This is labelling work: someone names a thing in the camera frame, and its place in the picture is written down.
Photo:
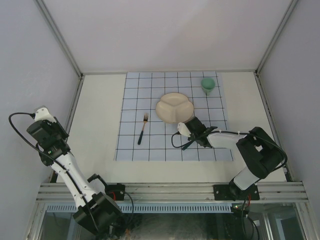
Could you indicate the gold fork green handle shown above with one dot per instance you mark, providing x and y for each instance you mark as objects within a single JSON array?
[{"x": 145, "y": 120}]

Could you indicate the white black-grid tablecloth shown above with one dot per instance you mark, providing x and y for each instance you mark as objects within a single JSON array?
[{"x": 160, "y": 141}]

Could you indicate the cream divided plate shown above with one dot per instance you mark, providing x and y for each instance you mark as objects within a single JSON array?
[{"x": 174, "y": 108}]

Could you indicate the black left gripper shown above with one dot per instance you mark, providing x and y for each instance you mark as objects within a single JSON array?
[{"x": 57, "y": 125}]

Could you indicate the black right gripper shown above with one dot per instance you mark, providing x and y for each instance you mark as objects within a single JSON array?
[{"x": 192, "y": 137}]

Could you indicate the aluminium enclosure frame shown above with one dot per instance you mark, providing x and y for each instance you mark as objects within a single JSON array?
[{"x": 106, "y": 39}]

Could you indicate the blue slotted cable duct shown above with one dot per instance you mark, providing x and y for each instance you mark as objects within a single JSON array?
[{"x": 176, "y": 208}]

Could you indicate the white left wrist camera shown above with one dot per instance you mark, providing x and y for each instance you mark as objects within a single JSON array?
[{"x": 42, "y": 113}]

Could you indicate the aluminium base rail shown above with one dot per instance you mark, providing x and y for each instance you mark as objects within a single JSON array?
[{"x": 269, "y": 192}]

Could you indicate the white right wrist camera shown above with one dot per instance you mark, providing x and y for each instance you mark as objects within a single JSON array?
[{"x": 183, "y": 129}]

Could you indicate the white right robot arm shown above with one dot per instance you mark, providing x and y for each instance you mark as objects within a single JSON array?
[{"x": 261, "y": 154}]

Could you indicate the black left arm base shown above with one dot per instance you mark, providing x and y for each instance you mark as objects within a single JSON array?
[{"x": 115, "y": 191}]

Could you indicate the gold spoon green handle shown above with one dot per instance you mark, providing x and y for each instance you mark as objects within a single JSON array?
[{"x": 186, "y": 145}]

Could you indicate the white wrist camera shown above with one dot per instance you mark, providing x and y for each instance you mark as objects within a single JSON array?
[
  {"x": 42, "y": 113},
  {"x": 183, "y": 129}
]

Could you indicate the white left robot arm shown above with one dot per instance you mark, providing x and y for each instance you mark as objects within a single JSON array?
[{"x": 96, "y": 211}]

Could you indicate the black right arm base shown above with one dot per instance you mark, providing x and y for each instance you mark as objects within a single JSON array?
[{"x": 226, "y": 192}]

